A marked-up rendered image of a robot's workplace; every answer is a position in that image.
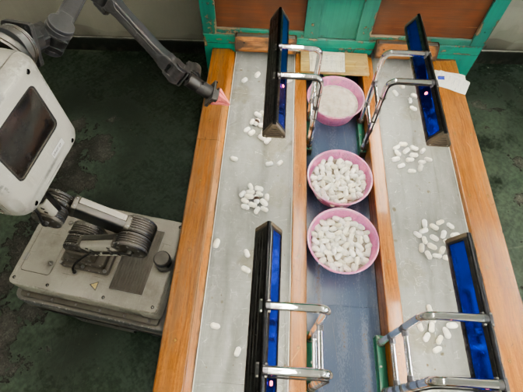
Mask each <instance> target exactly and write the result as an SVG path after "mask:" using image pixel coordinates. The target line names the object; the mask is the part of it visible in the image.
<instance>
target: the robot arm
mask: <svg viewBox="0 0 523 392"><path fill-rule="evenodd" d="M91 1H92V2H93V4H94V5H95V6H96V7H97V8H98V10H99V11H100V12H101V13H102V14H103V15H105V16H108V15H110V14H111V15H112V16H113V17H114V18H116V19H117V20H118V22H119V23H120V24H121V25H122V26H123V27H124V28H125V29H126V30H127V31H128V32H129V33H130V34H131V35H132V36H133V37H134V38H135V39H136V40H137V41H138V42H139V44H140V45H141V46H142V47H143V48H144V49H145V50H146V51H147V52H148V53H149V54H150V56H151V57H152V58H153V59H154V61H155V62H156V63H157V65H158V67H159V68H160V69H161V70H162V73H163V74H164V75H165V77H166V78H167V81H168V82H170V83H172V84H173V85H176V86H180V85H181V83H182V82H183V81H184V86H186V87H188V88H189V89H191V90H192V91H194V92H196V93H197V94H198V95H200V96H202V97H204V98H205V102H204V106H205V107H207V106H208V105H209V104H211V105H224V106H229V105H230V102H229V100H228V99H227V98H226V96H225V94H224V92H223V91H222V89H221V88H218V89H216V86H217V83H218V82H217V81H216V80H215V81H214V82H213V83H212V84H211V85H209V84H208V83H207V82H205V81H203V80H202V79H200V78H201V70H202V68H201V66H200V65H199V64H198V63H196V62H191V61H188V62H187V64H186V65H185V64H184V63H183V62H182V61H181V60H180V59H179V58H176V57H175V55H174V54H173V53H171V52H169V51H168V50H167V49H166V48H165V47H164V46H163V45H162V44H161V43H160V42H159V41H158V40H157V39H156V38H155V37H154V36H153V35H152V34H151V33H150V31H149V30H148V29H147V28H146V27H145V26H144V25H143V24H142V23H141V21H140V20H139V19H138V18H137V17H136V16H135V15H134V14H133V13H132V11H131V10H130V9H129V8H128V7H127V5H126V4H125V3H124V2H123V0H91ZM85 2H86V0H64V1H63V2H62V4H61V5H60V7H59V9H58V11H57V12H56V13H51V14H49V15H48V17H47V18H46V20H45V22H44V23H43V22H41V21H39V22H37V23H33V24H32V23H29V22H24V21H19V20H14V19H4V20H2V21H1V25H2V24H6V23H10V24H14V25H17V26H19V27H21V28H22V29H24V30H25V31H26V32H27V33H28V34H29V35H30V36H31V37H32V38H33V40H34V41H35V43H36V45H37V48H38V51H39V59H38V62H37V67H38V68H39V67H41V66H43V65H44V60H43V58H42V52H44V53H45V54H47V55H50V56H52V57H56V58H57V57H61V56H62V55H63V53H64V51H65V49H66V47H67V46H68V43H69V41H70V40H71V39H72V37H73V35H74V32H75V27H74V24H75V21H76V20H77V18H78V16H79V14H80V12H81V11H82V7H83V6H84V4H85Z"/></svg>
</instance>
